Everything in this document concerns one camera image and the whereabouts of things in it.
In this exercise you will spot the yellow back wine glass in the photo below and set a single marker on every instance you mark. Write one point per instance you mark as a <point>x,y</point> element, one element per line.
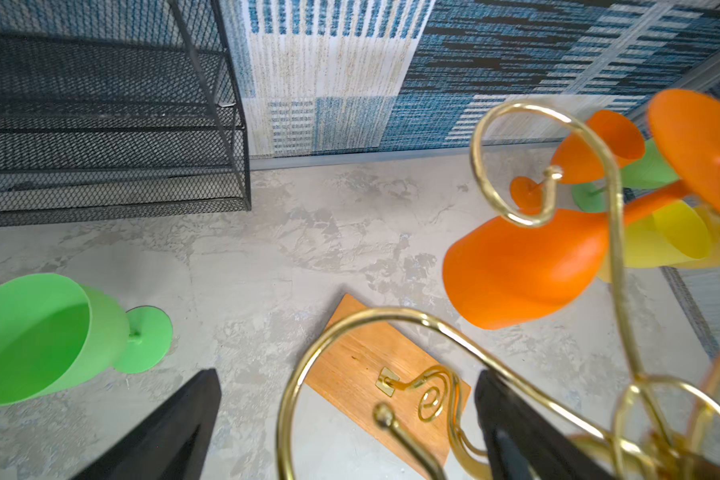
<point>673,235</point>

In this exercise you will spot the green wine glass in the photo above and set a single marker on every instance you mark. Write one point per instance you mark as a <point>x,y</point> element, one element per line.
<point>56,334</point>
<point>652,171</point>

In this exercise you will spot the gold wire wine glass rack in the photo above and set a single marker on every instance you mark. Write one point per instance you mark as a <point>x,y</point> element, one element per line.
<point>409,377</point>

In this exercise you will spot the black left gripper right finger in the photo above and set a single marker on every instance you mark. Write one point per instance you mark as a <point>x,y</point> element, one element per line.
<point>520,443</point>

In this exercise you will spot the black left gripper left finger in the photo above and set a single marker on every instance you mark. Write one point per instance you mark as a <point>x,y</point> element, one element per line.
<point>172,442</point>

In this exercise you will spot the orange back wine glass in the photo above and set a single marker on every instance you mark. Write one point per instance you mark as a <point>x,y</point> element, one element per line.
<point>525,265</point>

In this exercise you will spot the black mesh shelf rack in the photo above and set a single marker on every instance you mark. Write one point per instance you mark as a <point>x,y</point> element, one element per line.
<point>118,109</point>

